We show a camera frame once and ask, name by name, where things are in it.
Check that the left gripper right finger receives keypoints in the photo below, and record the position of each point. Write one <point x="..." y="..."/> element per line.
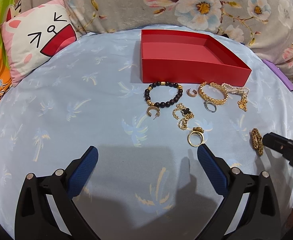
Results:
<point x="260" y="218"/>

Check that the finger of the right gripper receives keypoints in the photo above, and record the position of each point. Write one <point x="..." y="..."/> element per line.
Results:
<point x="280" y="144"/>

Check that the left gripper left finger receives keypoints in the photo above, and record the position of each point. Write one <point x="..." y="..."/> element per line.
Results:
<point x="34" y="218"/>

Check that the gold oval brooch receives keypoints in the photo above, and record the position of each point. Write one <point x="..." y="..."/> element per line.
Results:
<point x="256" y="140"/>

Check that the gold chain bangle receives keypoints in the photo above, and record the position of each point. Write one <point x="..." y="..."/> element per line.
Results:
<point x="213" y="93"/>

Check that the purple object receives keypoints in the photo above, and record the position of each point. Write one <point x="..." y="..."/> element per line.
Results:
<point x="280" y="75"/>

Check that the light blue palm cloth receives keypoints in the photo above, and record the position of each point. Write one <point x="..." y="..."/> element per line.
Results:
<point x="148" y="183"/>

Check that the rose gold hoop earring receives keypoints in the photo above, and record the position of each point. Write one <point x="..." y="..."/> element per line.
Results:
<point x="192" y="93"/>

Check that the grey floral blanket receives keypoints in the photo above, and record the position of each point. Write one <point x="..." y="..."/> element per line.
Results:
<point x="265" y="26"/>

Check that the gold crescent hoop earring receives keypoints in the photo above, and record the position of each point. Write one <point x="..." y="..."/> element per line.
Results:
<point x="153" y="110"/>

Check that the red cardboard box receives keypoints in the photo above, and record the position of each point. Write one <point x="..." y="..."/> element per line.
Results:
<point x="188" y="57"/>

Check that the white cat face pillow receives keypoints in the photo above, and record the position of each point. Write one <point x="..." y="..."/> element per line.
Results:
<point x="35" y="36"/>

